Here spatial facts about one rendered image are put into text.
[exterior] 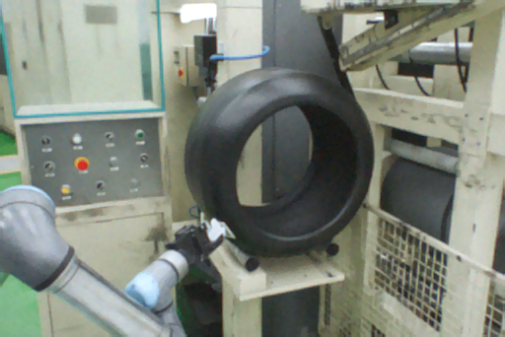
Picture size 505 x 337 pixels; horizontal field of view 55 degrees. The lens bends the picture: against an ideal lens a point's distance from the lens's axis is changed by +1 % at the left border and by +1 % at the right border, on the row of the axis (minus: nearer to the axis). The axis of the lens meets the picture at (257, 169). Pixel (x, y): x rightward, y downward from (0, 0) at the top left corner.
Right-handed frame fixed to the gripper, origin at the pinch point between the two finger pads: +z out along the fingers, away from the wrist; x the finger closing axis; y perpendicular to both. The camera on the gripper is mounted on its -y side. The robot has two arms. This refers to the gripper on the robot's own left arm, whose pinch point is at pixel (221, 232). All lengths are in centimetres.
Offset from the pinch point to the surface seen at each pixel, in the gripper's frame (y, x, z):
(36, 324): -51, 181, 35
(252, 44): 46, -2, 51
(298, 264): -29.0, 0.1, 30.5
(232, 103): 31.9, -11.7, 11.2
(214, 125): 28.2, -6.3, 7.2
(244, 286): -20.5, 4.3, 4.7
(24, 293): -41, 216, 55
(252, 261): -14.2, 0.2, 7.6
